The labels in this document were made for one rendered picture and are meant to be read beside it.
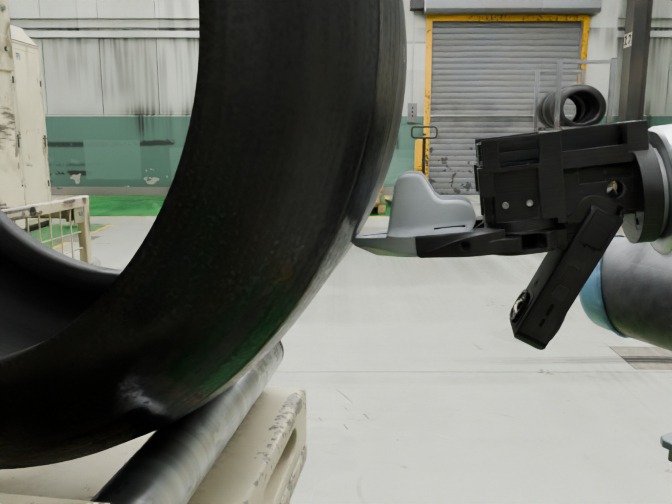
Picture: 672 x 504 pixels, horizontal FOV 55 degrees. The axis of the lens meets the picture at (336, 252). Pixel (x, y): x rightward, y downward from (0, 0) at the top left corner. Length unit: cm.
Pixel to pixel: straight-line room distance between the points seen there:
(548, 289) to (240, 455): 27
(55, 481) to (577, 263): 48
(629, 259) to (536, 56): 1168
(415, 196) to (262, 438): 24
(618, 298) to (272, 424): 32
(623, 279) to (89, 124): 1203
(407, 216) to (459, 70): 1148
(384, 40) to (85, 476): 47
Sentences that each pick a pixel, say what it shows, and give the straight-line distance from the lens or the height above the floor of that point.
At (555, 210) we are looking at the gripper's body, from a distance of 46.
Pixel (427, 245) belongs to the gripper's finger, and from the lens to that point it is 46.
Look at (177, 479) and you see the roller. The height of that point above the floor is 91.
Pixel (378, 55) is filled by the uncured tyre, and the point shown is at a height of 115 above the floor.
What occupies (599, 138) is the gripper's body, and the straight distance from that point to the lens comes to 49.
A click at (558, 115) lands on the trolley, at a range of 783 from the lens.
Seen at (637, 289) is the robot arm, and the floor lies 98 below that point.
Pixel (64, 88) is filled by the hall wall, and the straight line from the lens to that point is 1269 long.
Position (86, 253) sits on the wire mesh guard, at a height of 89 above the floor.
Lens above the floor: 111
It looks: 11 degrees down
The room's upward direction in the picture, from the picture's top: straight up
